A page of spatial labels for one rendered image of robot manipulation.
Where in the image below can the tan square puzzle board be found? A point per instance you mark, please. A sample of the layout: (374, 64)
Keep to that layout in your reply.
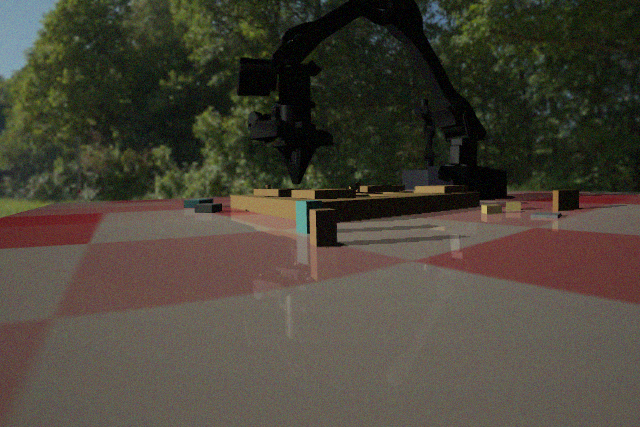
(359, 202)

